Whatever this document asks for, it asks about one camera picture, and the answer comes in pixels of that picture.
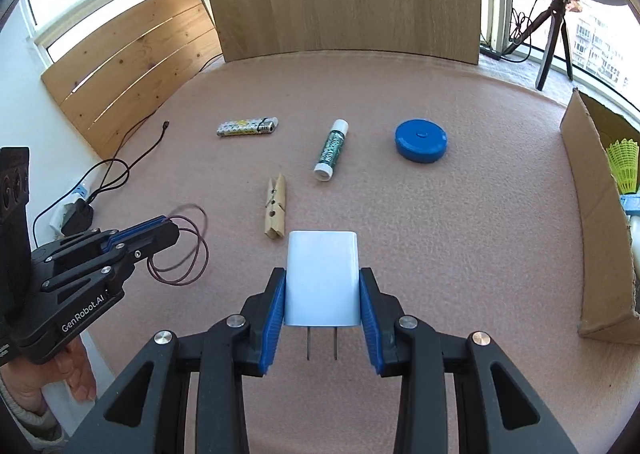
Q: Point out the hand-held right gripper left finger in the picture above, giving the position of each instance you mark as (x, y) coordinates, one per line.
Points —
(272, 329)

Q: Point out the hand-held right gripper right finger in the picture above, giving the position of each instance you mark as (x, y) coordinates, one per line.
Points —
(372, 329)

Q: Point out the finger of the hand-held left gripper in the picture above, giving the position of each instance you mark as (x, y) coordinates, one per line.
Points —
(160, 236)
(135, 226)

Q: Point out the white charger plug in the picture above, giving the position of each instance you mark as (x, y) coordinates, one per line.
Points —
(322, 279)

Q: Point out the wooden clothespin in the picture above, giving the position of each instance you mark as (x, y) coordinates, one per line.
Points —
(275, 209)

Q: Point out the patterned lighter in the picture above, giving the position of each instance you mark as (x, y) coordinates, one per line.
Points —
(240, 127)

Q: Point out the green white glue stick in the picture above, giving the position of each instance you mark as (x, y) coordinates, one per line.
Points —
(330, 151)

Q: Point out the blue round tape measure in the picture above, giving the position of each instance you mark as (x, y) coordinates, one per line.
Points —
(420, 138)

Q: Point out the cardboard box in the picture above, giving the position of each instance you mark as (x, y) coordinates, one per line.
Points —
(595, 234)

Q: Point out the yellow shuttlecock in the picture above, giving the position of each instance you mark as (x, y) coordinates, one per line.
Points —
(625, 163)

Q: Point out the person's left forearm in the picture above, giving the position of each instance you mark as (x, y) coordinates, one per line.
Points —
(25, 426)

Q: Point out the person's left hand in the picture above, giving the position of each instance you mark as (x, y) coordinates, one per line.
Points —
(75, 374)

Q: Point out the white power strip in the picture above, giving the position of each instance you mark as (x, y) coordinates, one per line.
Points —
(57, 219)

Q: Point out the wooden slat panel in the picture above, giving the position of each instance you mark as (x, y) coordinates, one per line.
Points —
(130, 63)

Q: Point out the black tripod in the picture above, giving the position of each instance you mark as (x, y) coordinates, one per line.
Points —
(547, 58)

